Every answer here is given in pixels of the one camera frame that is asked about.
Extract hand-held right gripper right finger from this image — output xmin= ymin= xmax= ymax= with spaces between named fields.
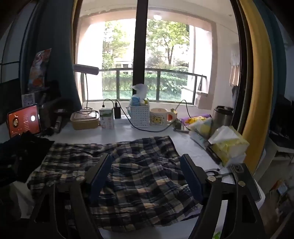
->
xmin=180 ymin=154 xmax=264 ymax=239

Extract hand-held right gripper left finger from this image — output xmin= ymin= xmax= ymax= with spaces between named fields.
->
xmin=28 ymin=153 xmax=113 ymax=239

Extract plaid pants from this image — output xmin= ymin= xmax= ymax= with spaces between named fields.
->
xmin=28 ymin=135 xmax=204 ymax=231

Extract scissors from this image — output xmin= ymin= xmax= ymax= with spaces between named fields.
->
xmin=205 ymin=169 xmax=232 ymax=180

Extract white wipes pack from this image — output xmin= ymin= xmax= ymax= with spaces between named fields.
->
xmin=189 ymin=133 xmax=208 ymax=149

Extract dark flat device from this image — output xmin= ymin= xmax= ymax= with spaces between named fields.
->
xmin=230 ymin=164 xmax=262 ymax=203

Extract yellow tissue pack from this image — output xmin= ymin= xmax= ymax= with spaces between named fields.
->
xmin=208 ymin=125 xmax=250 ymax=167

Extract pale printed bag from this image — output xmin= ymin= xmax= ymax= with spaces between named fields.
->
xmin=189 ymin=118 xmax=215 ymax=138

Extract white green milk carton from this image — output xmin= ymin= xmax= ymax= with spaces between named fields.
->
xmin=99 ymin=108 xmax=115 ymax=129

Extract beige lunch box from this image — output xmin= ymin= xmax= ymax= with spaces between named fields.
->
xmin=70 ymin=110 xmax=100 ymax=131

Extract purple cloth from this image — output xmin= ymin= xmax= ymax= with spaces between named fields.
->
xmin=179 ymin=114 xmax=212 ymax=126

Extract steel bin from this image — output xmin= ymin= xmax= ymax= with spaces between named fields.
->
xmin=212 ymin=106 xmax=234 ymax=129

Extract white perforated basket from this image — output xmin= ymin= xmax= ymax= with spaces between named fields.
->
xmin=129 ymin=104 xmax=150 ymax=128

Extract white cartoon mug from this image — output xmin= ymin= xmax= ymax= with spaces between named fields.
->
xmin=150 ymin=108 xmax=177 ymax=126

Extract cardboard box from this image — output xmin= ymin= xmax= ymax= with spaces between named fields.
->
xmin=195 ymin=91 xmax=213 ymax=109

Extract black cloth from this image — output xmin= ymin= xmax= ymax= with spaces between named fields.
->
xmin=0 ymin=131 xmax=55 ymax=184

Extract tablet with red screen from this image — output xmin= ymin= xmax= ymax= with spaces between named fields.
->
xmin=6 ymin=104 xmax=42 ymax=138

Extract white printed card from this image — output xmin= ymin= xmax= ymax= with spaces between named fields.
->
xmin=22 ymin=92 xmax=35 ymax=107

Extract desk lamp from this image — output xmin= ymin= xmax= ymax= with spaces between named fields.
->
xmin=73 ymin=64 xmax=100 ymax=111

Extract balcony railing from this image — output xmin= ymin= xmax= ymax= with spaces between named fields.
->
xmin=99 ymin=68 xmax=208 ymax=101

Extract yellow curtain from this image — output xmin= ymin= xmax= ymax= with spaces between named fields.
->
xmin=236 ymin=0 xmax=274 ymax=170

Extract hanging clothes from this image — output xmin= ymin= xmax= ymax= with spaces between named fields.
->
xmin=229 ymin=42 xmax=241 ymax=86

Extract colourful printed bag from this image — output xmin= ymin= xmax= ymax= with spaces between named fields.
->
xmin=28 ymin=48 xmax=52 ymax=91

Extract blue curtain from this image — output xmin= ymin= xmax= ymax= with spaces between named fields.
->
xmin=19 ymin=0 xmax=83 ymax=108

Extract black cable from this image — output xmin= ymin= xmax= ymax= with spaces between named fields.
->
xmin=115 ymin=99 xmax=191 ymax=133

